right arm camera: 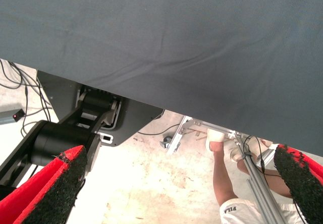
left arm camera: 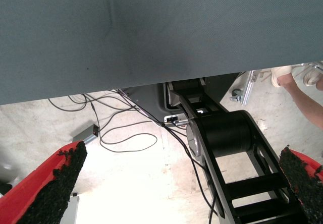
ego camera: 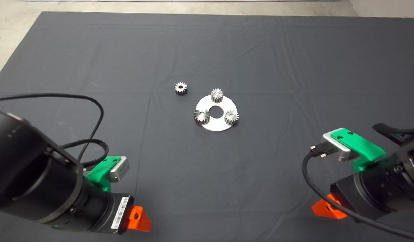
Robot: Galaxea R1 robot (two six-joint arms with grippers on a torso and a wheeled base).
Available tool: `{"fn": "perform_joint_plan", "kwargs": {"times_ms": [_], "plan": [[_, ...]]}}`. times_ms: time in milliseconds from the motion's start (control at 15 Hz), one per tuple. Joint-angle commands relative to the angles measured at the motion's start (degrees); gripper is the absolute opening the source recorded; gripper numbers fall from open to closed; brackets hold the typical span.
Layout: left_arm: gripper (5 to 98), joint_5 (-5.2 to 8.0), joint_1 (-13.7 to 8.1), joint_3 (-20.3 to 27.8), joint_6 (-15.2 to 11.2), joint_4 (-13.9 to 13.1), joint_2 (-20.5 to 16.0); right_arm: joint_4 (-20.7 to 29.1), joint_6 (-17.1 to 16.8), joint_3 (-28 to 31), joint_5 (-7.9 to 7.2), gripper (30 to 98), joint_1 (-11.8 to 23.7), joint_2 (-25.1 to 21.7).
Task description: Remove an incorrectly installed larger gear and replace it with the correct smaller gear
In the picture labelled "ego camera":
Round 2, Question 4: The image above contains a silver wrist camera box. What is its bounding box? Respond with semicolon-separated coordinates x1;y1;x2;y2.
322;132;360;163
108;157;130;183

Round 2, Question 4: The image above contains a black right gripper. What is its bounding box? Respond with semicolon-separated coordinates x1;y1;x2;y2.
311;173;382;222

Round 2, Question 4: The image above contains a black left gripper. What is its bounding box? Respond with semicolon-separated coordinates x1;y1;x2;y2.
103;192;152;235

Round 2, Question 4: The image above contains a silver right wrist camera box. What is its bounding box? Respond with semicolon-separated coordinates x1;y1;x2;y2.
322;132;360;163

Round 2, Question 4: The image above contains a thin black camera cable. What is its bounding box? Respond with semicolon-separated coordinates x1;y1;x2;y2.
0;93;105;162

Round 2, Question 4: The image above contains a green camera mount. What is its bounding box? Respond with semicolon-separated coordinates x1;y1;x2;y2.
85;156;122;192
331;128;386;172

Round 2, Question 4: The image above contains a round metal plate with hole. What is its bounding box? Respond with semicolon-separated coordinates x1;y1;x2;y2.
195;95;238;132

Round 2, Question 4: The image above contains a thick black camera cable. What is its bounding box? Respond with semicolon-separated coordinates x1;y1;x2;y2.
302;143;414;241

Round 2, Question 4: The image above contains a green left camera mount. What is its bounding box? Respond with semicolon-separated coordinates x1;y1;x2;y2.
85;156;122;192

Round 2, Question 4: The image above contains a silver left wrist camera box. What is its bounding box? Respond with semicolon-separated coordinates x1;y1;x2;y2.
108;157;130;183

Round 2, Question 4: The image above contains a large steel gear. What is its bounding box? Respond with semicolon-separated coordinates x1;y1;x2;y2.
194;109;211;125

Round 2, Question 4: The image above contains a dark grey table cloth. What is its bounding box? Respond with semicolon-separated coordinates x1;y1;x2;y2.
0;12;414;242

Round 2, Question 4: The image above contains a braided black cable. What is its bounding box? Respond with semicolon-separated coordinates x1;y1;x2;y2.
60;139;109;167

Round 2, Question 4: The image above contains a green right camera mount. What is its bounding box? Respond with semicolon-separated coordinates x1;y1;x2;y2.
331;128;386;172

